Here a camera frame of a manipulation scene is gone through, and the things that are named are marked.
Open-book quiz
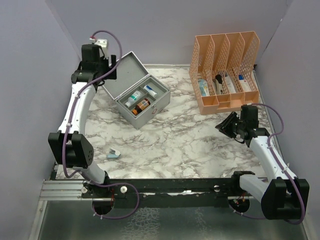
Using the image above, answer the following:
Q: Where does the white green bottle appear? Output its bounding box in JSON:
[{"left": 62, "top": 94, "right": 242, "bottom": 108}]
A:
[{"left": 124, "top": 90, "right": 142, "bottom": 108}]

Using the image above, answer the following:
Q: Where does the silver metal case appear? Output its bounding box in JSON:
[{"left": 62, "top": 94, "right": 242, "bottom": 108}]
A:
[{"left": 102, "top": 51, "right": 171, "bottom": 129}]

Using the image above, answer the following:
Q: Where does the white blue bandage roll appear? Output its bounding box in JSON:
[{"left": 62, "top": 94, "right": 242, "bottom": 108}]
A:
[{"left": 143, "top": 85, "right": 158, "bottom": 98}]

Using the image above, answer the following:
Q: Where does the brown medicine bottle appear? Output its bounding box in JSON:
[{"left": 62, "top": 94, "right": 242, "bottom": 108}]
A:
[{"left": 131, "top": 98, "right": 151, "bottom": 116}]

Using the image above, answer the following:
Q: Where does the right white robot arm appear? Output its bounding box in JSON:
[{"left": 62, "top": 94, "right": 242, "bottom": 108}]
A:
[{"left": 215, "top": 103, "right": 310, "bottom": 225}]

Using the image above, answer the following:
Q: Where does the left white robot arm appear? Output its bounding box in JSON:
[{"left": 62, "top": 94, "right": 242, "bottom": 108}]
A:
[{"left": 48, "top": 39, "right": 117, "bottom": 198}]

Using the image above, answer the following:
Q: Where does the red blue medicine box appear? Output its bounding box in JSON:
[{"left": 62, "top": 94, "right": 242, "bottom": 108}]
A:
[{"left": 238, "top": 74, "right": 251, "bottom": 92}]

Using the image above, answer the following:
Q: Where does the white medicine box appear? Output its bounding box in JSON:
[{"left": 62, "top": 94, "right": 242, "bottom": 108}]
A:
[{"left": 225, "top": 75, "right": 237, "bottom": 94}]

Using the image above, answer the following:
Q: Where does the teal medicine box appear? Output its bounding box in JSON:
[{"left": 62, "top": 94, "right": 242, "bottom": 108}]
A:
[{"left": 197, "top": 79, "right": 210, "bottom": 97}]

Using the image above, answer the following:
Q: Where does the black white thermometer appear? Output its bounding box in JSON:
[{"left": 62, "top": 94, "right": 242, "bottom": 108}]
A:
[{"left": 213, "top": 74, "right": 223, "bottom": 95}]

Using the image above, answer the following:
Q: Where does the peach file organizer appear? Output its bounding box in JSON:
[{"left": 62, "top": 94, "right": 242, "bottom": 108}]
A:
[{"left": 189, "top": 31, "right": 260, "bottom": 115}]

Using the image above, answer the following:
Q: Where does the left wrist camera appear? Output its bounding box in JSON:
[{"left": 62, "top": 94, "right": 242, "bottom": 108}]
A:
[{"left": 95, "top": 38, "right": 109, "bottom": 55}]

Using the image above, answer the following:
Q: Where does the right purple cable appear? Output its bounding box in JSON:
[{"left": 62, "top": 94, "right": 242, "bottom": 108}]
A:
[{"left": 232, "top": 102, "right": 306, "bottom": 225}]

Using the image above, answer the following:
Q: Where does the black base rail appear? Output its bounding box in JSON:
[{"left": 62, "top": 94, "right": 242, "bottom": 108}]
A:
[{"left": 81, "top": 175, "right": 250, "bottom": 215}]

